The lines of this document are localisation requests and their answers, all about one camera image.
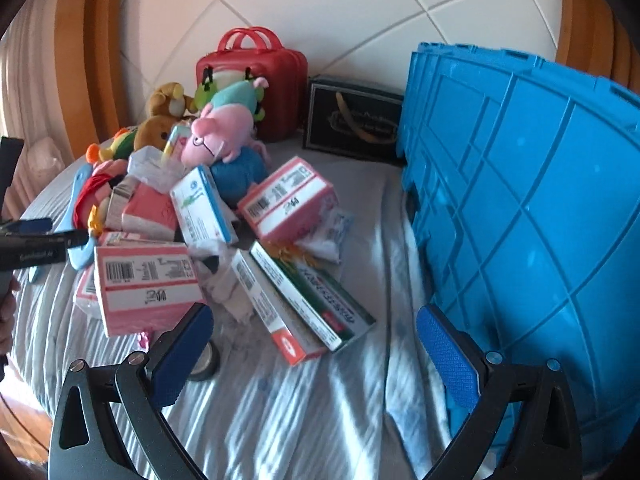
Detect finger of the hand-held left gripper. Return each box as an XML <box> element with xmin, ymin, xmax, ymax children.
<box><xmin>52</xmin><ymin>230</ymin><xmax>90</xmax><ymax>251</ymax></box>
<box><xmin>0</xmin><ymin>217</ymin><xmax>53</xmax><ymax>237</ymax></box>

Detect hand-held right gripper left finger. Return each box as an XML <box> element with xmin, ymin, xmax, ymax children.
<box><xmin>47</xmin><ymin>302</ymin><xmax>215</xmax><ymax>480</ymax></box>

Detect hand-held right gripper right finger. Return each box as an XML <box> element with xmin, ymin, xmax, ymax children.
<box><xmin>415</xmin><ymin>302</ymin><xmax>586</xmax><ymax>480</ymax></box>

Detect red white medicine box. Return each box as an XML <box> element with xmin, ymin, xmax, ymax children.
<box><xmin>231</xmin><ymin>249</ymin><xmax>328</xmax><ymax>365</ymax></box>

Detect blue plastic crate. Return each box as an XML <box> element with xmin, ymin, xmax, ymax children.
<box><xmin>395</xmin><ymin>42</ymin><xmax>640</xmax><ymax>480</ymax></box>

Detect person's left hand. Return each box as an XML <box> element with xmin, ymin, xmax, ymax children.
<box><xmin>0</xmin><ymin>280</ymin><xmax>22</xmax><ymax>361</ymax></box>

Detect black tape roll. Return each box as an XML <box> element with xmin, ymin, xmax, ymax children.
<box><xmin>187</xmin><ymin>340</ymin><xmax>221</xmax><ymax>382</ymax></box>

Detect pink box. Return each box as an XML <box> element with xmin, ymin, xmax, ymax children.
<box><xmin>107</xmin><ymin>180</ymin><xmax>181</xmax><ymax>241</ymax></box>
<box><xmin>236</xmin><ymin>156</ymin><xmax>337</xmax><ymax>241</ymax></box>
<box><xmin>94</xmin><ymin>242</ymin><xmax>208</xmax><ymax>338</ymax></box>

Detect red plush toy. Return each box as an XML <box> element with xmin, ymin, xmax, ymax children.
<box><xmin>72</xmin><ymin>160</ymin><xmax>128</xmax><ymax>231</ymax></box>

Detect crumpled white box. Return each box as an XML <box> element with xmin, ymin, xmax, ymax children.
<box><xmin>127</xmin><ymin>145</ymin><xmax>183</xmax><ymax>193</ymax></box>

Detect orange green plush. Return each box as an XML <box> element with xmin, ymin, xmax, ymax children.
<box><xmin>85</xmin><ymin>127</ymin><xmax>138</xmax><ymax>166</ymax></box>

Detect pale curtain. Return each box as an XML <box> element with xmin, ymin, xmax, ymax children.
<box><xmin>0</xmin><ymin>35</ymin><xmax>66</xmax><ymax>201</ymax></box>

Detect blue white medicine box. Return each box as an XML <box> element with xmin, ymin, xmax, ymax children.
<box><xmin>170</xmin><ymin>165</ymin><xmax>240</xmax><ymax>246</ymax></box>

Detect brown bear plush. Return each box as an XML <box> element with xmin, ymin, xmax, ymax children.
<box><xmin>135</xmin><ymin>115</ymin><xmax>176</xmax><ymax>153</ymax></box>

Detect striped bed sheet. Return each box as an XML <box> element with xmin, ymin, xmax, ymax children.
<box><xmin>10</xmin><ymin>125</ymin><xmax>456</xmax><ymax>480</ymax></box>

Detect green white medicine box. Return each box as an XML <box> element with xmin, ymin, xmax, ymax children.
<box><xmin>249</xmin><ymin>240</ymin><xmax>377</xmax><ymax>352</ymax></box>

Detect brown monkey plush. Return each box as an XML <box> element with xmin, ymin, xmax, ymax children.
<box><xmin>147</xmin><ymin>82</ymin><xmax>196</xmax><ymax>118</ymax></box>

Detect white plastic packet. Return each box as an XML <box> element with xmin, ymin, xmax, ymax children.
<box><xmin>307</xmin><ymin>210</ymin><xmax>356</xmax><ymax>266</ymax></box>

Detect pink pig plush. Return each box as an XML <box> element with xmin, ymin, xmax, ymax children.
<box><xmin>181</xmin><ymin>105</ymin><xmax>271</xmax><ymax>206</ymax></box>

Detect green-headed teal plush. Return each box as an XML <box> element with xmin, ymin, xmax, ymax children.
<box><xmin>196</xmin><ymin>67</ymin><xmax>271</xmax><ymax>121</ymax></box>

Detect black gift box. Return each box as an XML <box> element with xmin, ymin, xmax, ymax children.
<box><xmin>302</xmin><ymin>75</ymin><xmax>407</xmax><ymax>166</ymax></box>

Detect red carry case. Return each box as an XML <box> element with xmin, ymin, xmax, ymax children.
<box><xmin>196</xmin><ymin>26</ymin><xmax>308</xmax><ymax>143</ymax></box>

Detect leaning wooden boards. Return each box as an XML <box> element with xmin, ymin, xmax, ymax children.
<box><xmin>555</xmin><ymin>0</ymin><xmax>623</xmax><ymax>83</ymax></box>

